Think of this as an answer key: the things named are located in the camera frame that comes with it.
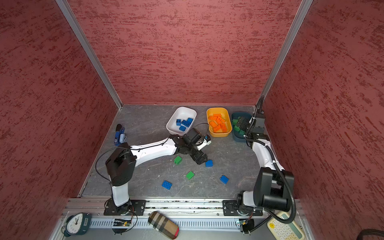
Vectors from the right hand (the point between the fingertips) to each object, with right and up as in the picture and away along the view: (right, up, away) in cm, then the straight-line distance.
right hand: (243, 123), depth 88 cm
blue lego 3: (-13, -32, -5) cm, 35 cm away
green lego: (0, -4, +15) cm, 15 cm away
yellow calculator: (+10, -49, -22) cm, 54 cm away
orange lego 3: (-11, +2, +22) cm, 24 cm away
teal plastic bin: (-2, -8, +7) cm, 11 cm away
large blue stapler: (-82, -5, +13) cm, 83 cm away
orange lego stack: (-9, -3, +18) cm, 20 cm away
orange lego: (-13, +5, +22) cm, 26 cm away
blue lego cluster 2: (-21, -24, -1) cm, 32 cm away
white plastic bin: (-39, +7, +24) cm, 47 cm away
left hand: (-26, -19, -3) cm, 32 cm away
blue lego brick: (-42, 0, +18) cm, 45 cm away
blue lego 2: (-45, -34, -7) cm, 57 cm away
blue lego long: (-36, 0, +18) cm, 40 cm away
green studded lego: (+4, -7, +15) cm, 17 cm away
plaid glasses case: (-44, -46, -22) cm, 67 cm away
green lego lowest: (-32, -30, -3) cm, 44 cm away
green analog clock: (-82, -45, -22) cm, 96 cm away
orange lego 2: (-16, -1, +19) cm, 25 cm away
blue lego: (-34, +2, +19) cm, 39 cm away
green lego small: (-1, +1, +16) cm, 16 cm away
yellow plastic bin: (-7, +8, +24) cm, 26 cm away
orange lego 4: (-14, -4, +17) cm, 22 cm away
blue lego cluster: (-39, -4, +18) cm, 43 cm away
